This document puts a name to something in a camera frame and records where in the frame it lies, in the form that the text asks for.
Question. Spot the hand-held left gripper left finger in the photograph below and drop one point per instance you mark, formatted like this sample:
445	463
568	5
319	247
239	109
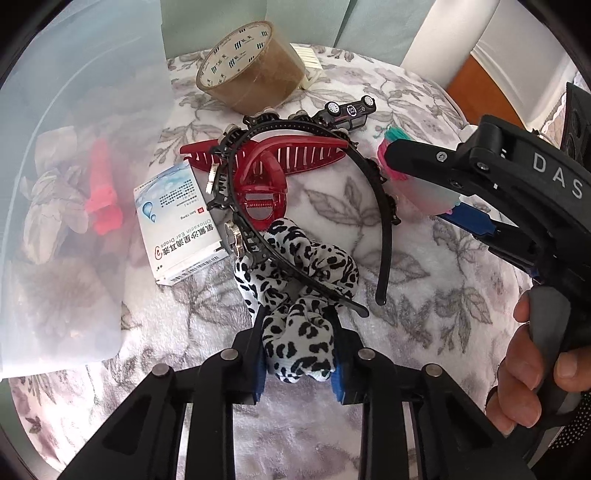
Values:
258	369

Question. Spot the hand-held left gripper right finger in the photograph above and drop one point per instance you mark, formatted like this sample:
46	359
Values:
339	376

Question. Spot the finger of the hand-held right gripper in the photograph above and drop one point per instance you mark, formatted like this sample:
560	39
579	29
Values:
429	159
489	235

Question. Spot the leopard print scrunchie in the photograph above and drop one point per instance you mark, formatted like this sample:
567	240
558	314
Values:
300	337

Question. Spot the black toothed headband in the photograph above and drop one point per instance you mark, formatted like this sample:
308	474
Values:
383	258

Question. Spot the red hair claw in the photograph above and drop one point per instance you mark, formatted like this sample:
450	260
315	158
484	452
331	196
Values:
295	157

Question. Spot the white blue medicine box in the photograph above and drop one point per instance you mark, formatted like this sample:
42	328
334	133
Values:
180	221

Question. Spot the pink hair clip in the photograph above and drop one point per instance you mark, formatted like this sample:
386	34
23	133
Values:
101	184

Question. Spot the clear plastic container blue latches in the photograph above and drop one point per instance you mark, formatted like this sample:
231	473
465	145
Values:
69	92

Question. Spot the person's right hand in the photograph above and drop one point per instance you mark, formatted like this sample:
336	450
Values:
521	369

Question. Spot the black toy car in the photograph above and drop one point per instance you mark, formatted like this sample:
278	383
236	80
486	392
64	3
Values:
351	113

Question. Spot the white headboard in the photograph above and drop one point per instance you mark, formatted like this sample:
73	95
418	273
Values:
443	46

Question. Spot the green curtain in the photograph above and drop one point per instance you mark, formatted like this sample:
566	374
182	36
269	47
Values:
369	27

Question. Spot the brown packing tape roll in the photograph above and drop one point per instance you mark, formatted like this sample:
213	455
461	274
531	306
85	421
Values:
268	78

